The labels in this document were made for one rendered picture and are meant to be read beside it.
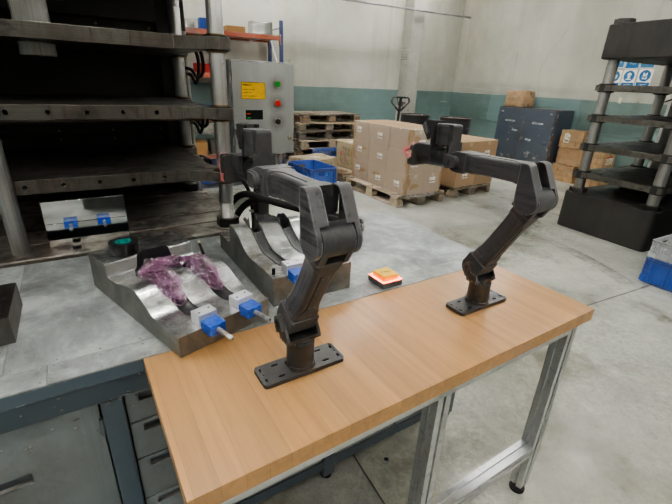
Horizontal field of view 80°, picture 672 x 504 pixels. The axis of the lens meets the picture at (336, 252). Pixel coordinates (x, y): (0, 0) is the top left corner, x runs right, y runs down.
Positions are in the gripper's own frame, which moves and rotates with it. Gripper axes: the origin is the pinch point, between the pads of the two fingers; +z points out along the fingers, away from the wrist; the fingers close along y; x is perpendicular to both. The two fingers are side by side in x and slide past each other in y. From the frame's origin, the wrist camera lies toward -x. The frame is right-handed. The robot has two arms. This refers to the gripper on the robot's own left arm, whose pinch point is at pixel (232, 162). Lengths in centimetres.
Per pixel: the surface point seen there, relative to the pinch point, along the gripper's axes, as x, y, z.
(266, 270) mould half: 30.4, -6.1, -5.1
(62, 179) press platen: 13, 40, 70
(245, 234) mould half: 26.5, -8.5, 17.4
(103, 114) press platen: -9, 23, 69
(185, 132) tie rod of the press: 3, -19, 130
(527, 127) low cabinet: 27, -653, 341
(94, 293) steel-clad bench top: 38, 37, 21
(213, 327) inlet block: 33.5, 14.8, -22.7
